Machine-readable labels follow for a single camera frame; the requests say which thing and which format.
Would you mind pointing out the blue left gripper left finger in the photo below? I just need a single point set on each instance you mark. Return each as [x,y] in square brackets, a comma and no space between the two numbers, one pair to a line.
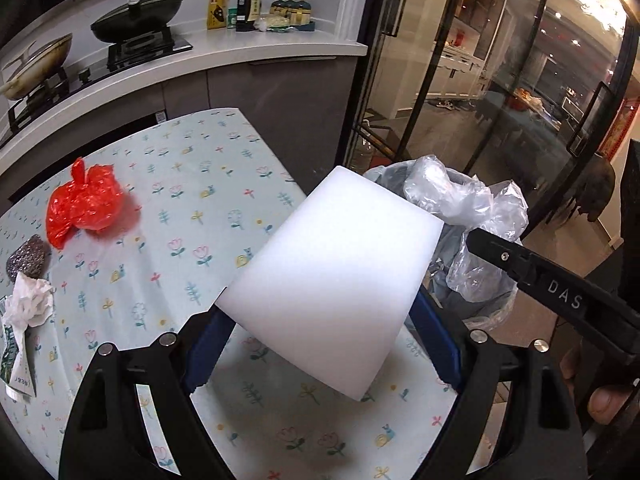
[207,349]

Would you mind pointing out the dark soy sauce bottle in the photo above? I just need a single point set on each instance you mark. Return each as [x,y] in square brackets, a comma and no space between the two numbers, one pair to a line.
[247,13]

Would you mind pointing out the red plastic bag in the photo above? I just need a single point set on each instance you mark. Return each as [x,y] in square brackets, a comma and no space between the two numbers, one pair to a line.
[94,201]

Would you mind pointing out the steel wool scrubber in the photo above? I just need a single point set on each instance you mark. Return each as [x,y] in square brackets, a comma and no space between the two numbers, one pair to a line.
[30,259]

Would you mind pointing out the black lidded wok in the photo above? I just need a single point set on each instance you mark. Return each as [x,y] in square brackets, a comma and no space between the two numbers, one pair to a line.
[134,18]

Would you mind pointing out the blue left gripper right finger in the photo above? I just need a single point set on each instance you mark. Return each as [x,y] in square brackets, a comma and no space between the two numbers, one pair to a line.
[437,340]

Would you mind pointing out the white foam block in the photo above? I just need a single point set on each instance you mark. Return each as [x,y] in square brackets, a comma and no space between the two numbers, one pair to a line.
[331,288]

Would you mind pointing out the green printed packet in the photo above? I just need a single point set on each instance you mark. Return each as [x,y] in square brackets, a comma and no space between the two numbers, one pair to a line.
[15,369]

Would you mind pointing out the white bagged food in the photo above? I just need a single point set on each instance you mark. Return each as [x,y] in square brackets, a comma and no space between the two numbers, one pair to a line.
[272,23]

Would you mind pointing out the trash bin with liner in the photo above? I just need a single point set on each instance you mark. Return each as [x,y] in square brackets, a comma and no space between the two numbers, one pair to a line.
[482,316]

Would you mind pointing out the white tissue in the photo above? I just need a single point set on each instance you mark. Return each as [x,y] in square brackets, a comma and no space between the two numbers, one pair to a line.
[30,304]

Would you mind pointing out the black gas stove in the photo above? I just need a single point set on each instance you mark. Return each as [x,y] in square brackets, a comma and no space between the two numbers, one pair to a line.
[66,82]

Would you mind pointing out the yellow food packet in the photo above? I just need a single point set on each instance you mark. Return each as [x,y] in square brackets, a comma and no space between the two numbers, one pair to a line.
[217,14]

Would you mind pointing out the person's right hand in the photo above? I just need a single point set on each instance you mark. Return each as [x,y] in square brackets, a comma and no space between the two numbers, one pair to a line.
[606,394]

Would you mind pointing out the small green jar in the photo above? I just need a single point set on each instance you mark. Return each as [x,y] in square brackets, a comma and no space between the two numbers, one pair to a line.
[231,18]

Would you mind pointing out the glass sliding door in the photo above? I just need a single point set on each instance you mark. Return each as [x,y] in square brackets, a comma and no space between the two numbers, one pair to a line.
[520,90]

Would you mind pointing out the beige frying pan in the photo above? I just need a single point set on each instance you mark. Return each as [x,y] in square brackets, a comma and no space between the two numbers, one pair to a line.
[34,68]

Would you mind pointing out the seasoning jar set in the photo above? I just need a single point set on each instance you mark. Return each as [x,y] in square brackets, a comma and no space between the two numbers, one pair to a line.
[299,12]

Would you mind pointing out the floral tablecloth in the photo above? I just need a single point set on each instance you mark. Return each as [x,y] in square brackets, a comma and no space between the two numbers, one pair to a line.
[207,193]

